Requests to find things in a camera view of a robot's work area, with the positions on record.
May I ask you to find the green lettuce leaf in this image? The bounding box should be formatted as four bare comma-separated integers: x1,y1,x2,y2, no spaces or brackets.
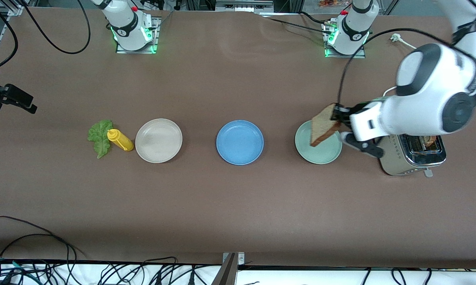
87,120,114,159

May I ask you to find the yellow mustard squeeze bottle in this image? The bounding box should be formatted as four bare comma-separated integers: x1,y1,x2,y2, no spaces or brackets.
107,129,135,152

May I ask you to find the green round plate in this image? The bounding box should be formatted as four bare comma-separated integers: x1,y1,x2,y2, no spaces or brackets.
295,120,343,165

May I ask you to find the blue round plate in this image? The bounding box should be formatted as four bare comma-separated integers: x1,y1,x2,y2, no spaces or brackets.
216,120,264,165

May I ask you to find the beige round plate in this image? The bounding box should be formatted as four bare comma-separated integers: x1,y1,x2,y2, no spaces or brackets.
135,118,183,163

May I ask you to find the silver two-slot toaster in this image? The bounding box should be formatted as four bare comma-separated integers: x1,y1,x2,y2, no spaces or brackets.
378,134,447,177

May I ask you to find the grey metal box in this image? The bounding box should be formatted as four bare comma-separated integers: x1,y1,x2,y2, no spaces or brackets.
215,0,275,12

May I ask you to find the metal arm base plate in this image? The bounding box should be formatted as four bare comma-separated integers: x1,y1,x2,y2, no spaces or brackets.
116,17,159,54
324,22,367,59

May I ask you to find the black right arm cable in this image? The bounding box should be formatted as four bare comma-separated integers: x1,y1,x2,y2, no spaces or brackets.
20,0,91,55

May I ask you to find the white toaster power cord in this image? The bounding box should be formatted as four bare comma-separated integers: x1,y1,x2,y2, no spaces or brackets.
382,34,417,97

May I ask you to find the black base cable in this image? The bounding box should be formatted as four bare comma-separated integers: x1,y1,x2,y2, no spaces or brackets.
267,12,333,34

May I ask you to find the long black cable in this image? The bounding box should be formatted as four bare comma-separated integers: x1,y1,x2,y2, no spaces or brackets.
0,234,78,277
0,216,86,258

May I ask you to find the teal cable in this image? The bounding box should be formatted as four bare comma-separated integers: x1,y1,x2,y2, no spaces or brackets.
0,257,38,285

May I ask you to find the metal mounting bracket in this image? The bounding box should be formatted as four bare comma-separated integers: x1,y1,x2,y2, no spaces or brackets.
211,252,245,285

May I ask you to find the black looped cable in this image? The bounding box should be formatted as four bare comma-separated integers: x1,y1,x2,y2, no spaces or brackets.
141,256,180,279

